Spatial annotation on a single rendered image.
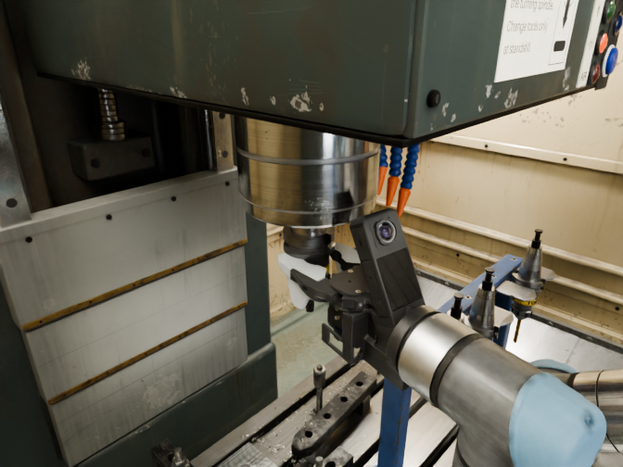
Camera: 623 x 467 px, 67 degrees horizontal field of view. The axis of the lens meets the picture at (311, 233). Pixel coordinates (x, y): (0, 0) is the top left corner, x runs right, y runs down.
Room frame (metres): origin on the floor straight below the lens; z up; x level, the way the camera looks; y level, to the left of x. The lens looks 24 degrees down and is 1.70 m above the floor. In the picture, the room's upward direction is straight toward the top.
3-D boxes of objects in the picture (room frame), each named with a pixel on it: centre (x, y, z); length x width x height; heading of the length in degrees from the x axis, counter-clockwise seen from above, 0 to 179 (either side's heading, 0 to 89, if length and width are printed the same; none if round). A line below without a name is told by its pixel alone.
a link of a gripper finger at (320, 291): (0.45, -0.02, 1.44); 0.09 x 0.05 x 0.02; 49
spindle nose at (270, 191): (0.52, 0.00, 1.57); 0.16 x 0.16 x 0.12
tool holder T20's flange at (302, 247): (0.52, 0.00, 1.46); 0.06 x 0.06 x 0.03
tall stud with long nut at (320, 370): (0.80, -0.02, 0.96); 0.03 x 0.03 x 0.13
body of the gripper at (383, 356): (0.41, -0.07, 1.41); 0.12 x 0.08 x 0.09; 35
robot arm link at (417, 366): (0.35, -0.12, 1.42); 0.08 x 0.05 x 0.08; 125
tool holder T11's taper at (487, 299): (0.69, -0.30, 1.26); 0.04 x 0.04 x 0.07
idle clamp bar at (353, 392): (0.75, -0.05, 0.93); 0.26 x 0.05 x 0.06; 142
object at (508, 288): (0.81, -0.41, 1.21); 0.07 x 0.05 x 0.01; 47
